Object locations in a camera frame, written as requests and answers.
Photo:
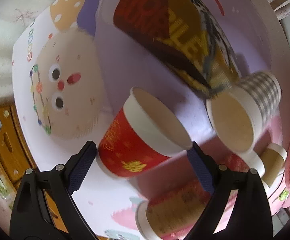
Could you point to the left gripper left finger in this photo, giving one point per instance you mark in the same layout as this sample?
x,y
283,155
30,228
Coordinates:
x,y
31,218

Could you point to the small red paper cup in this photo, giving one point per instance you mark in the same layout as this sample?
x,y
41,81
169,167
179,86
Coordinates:
x,y
144,133

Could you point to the brown sleeve paper cup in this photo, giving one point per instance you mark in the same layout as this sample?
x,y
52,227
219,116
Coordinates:
x,y
268,164

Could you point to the tall red paper cup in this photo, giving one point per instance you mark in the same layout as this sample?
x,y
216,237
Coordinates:
x,y
172,214

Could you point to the grey checkered paper cup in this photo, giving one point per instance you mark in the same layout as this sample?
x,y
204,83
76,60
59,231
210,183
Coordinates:
x,y
240,114

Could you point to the dark patterned paper cup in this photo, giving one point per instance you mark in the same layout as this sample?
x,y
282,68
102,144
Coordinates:
x,y
185,36

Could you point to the wooden desk with drawers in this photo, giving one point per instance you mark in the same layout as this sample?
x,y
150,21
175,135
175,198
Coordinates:
x,y
15,156

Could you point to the cartoon printed tablecloth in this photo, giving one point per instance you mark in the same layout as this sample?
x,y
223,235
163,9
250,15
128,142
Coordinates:
x,y
72,71

